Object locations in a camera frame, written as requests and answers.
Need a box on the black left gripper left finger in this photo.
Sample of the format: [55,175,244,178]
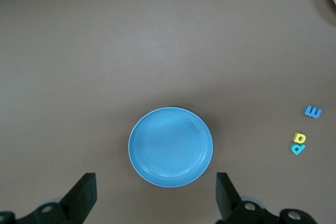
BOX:
[0,173,98,224]

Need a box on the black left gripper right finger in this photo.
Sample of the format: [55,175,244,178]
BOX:
[215,172,319,224]

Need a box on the teal foam letter p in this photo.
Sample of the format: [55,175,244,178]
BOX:
[290,144,306,156]

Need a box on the blue plate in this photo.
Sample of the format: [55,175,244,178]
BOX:
[128,106,214,188]

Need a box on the blue foam letter m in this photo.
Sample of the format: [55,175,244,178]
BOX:
[303,105,322,119]

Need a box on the brown table cover sheet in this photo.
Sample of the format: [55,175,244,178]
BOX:
[0,0,336,224]

